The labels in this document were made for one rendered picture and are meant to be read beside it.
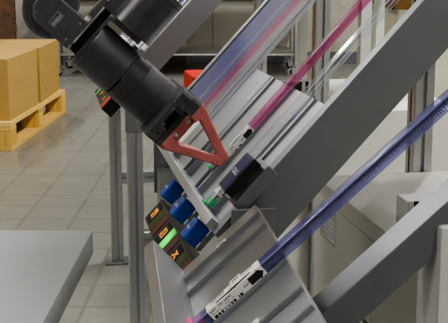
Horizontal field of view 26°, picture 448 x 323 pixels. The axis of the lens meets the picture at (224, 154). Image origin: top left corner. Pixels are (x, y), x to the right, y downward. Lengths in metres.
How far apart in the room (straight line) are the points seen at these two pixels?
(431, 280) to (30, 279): 0.67
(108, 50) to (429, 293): 0.42
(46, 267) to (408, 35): 0.62
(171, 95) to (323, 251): 0.85
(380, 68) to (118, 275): 2.22
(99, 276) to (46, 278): 1.89
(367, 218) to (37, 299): 0.58
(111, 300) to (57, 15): 2.07
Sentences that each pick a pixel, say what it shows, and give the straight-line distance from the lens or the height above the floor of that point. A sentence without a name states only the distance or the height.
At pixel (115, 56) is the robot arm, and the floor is 0.93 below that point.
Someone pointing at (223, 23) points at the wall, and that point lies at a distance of 9.59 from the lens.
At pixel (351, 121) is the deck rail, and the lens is 1.14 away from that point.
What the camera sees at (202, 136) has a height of 0.76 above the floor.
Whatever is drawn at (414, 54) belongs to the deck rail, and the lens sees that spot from 1.15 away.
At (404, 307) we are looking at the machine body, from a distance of 1.46.
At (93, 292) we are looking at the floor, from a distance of 3.11.
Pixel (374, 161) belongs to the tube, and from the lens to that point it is 0.82.
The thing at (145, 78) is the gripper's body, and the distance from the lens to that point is 1.05.
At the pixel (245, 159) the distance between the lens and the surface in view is 1.11.
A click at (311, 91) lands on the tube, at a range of 1.22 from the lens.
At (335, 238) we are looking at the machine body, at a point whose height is 0.54.
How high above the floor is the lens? 1.03
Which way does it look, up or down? 12 degrees down
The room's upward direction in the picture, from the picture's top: straight up
